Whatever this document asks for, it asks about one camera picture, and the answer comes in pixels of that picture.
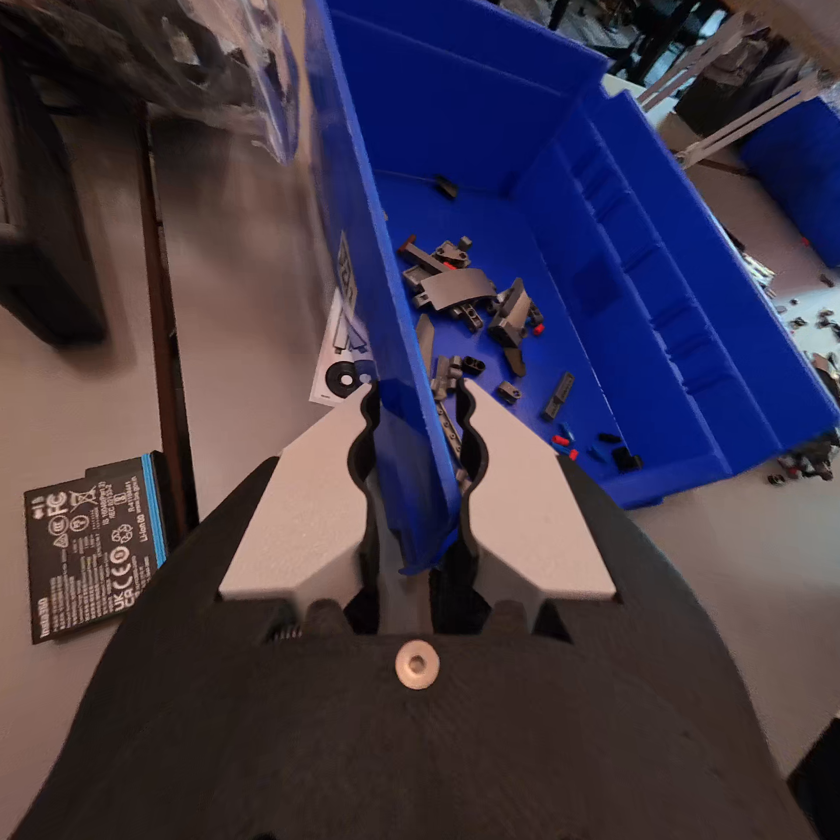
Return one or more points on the scattered lego pieces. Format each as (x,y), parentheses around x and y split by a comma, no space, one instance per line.
(807,459)

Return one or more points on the black object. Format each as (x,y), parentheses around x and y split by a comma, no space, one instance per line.
(817,781)

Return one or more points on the white sticker sheet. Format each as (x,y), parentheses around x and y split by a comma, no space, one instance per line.
(333,384)

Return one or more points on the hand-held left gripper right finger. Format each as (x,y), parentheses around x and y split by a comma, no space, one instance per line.
(535,525)

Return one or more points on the blue plastic bin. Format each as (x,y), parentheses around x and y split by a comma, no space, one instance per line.
(459,98)
(800,170)

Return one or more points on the black camera battery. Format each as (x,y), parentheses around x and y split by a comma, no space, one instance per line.
(92,551)

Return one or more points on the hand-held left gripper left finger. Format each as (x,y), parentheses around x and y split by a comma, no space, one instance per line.
(295,518)

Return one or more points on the pile of grey lego pieces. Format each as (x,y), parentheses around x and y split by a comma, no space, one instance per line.
(453,289)

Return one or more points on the clear plastic bag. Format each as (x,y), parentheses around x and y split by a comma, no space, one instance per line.
(197,52)

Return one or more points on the dark wooden strip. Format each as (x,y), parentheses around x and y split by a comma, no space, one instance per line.
(167,367)

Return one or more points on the black furniture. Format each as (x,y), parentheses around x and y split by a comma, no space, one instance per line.
(46,262)

